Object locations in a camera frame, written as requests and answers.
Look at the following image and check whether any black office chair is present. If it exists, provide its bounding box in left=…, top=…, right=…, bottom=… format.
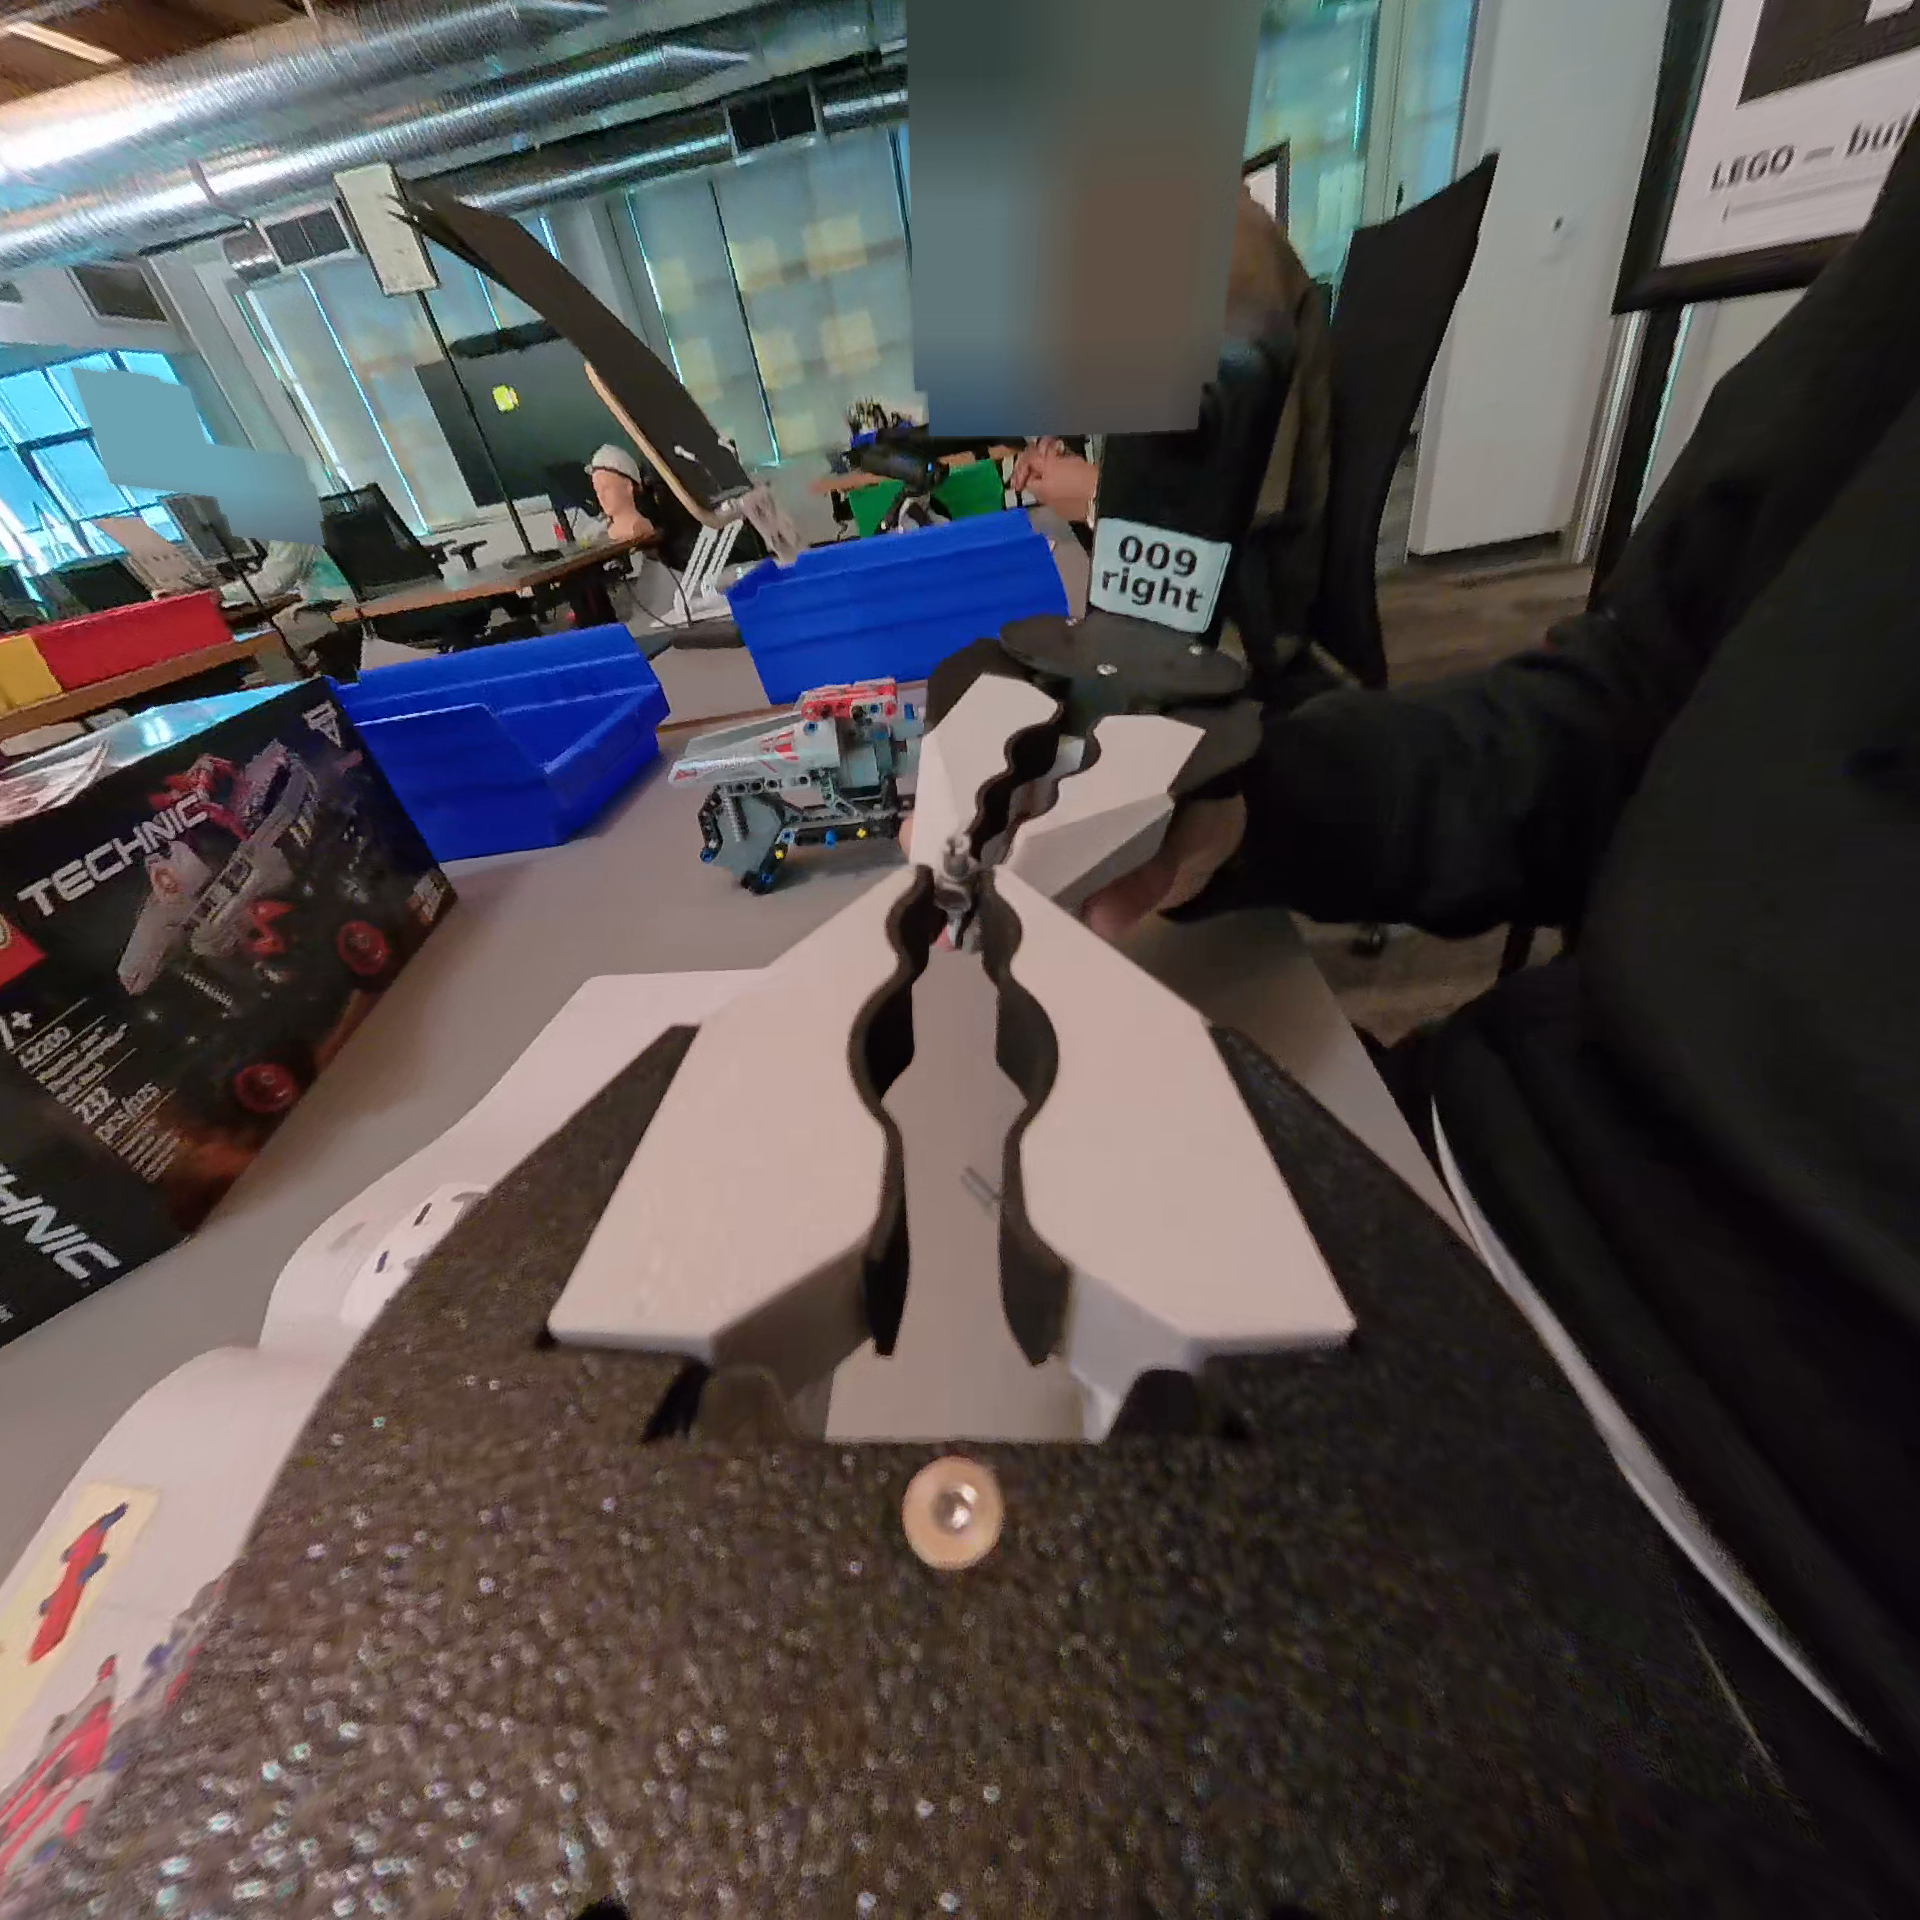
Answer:
left=319, top=485, right=490, bottom=652

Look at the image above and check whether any black monitor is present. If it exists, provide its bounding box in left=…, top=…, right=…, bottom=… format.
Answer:
left=411, top=322, right=646, bottom=505

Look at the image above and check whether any black toy set box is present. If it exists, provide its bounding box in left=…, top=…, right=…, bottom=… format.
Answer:
left=0, top=675, right=459, bottom=1346

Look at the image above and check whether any wooden office desk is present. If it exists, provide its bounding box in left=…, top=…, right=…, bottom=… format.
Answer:
left=332, top=533, right=663, bottom=624

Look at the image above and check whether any white instruction booklet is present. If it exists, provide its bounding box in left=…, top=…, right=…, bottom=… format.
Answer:
left=0, top=965, right=790, bottom=1864

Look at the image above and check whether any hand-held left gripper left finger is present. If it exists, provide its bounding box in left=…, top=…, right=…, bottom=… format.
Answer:
left=547, top=862, right=945, bottom=1445

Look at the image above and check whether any red plastic bin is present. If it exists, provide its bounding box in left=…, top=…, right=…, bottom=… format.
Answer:
left=32, top=590, right=238, bottom=692

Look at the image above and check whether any person's right hand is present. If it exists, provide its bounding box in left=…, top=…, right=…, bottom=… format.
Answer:
left=1078, top=795, right=1253, bottom=940

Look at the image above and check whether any black framed marker sign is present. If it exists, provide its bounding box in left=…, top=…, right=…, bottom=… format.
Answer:
left=1610, top=0, right=1920, bottom=317

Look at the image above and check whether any person's right forearm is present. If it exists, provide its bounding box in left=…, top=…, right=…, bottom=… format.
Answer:
left=1184, top=600, right=1714, bottom=940

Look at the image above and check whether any black curved board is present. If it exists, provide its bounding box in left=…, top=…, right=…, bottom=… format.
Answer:
left=394, top=186, right=766, bottom=526

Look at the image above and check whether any grey toy brick vehicle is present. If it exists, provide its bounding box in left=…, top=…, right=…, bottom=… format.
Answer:
left=669, top=678, right=931, bottom=897

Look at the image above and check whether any silver ventilation duct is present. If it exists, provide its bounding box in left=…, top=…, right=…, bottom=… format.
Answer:
left=0, top=0, right=902, bottom=271

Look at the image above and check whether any white metal stand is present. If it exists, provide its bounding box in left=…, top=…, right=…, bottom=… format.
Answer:
left=681, top=479, right=803, bottom=604

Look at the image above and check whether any mannequin head with headphones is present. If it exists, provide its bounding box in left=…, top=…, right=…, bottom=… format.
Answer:
left=584, top=443, right=663, bottom=545

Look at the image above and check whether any black chair backrest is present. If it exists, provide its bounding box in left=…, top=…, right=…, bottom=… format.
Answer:
left=1320, top=149, right=1500, bottom=692

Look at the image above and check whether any blue plastic bin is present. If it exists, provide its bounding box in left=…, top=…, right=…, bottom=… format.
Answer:
left=326, top=624, right=672, bottom=865
left=727, top=506, right=1072, bottom=709

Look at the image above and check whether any grey desk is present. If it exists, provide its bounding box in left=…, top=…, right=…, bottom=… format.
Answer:
left=0, top=637, right=1477, bottom=1591

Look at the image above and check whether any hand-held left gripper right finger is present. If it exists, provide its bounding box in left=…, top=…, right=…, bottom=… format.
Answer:
left=970, top=867, right=1360, bottom=1445

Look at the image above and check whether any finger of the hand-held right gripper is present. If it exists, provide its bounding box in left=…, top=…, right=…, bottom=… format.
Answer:
left=983, top=717, right=1205, bottom=913
left=905, top=672, right=1069, bottom=873

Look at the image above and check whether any person's black clothing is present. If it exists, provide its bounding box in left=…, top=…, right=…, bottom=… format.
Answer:
left=1411, top=181, right=1920, bottom=1800

